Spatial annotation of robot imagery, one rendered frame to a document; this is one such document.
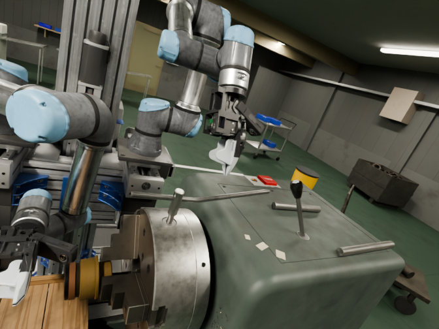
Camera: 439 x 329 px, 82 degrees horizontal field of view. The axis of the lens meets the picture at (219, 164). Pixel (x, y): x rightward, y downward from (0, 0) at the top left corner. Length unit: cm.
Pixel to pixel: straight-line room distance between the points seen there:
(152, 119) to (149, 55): 861
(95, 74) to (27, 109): 50
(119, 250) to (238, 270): 29
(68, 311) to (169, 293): 38
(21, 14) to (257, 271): 964
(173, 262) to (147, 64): 927
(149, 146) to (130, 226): 50
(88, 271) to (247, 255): 34
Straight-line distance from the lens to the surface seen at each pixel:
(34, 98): 67
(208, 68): 74
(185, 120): 109
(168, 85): 992
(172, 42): 72
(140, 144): 111
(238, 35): 67
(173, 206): 58
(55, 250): 74
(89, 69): 114
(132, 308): 58
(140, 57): 964
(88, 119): 71
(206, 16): 109
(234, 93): 63
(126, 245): 68
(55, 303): 90
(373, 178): 671
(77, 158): 84
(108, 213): 125
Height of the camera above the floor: 159
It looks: 19 degrees down
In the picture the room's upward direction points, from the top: 20 degrees clockwise
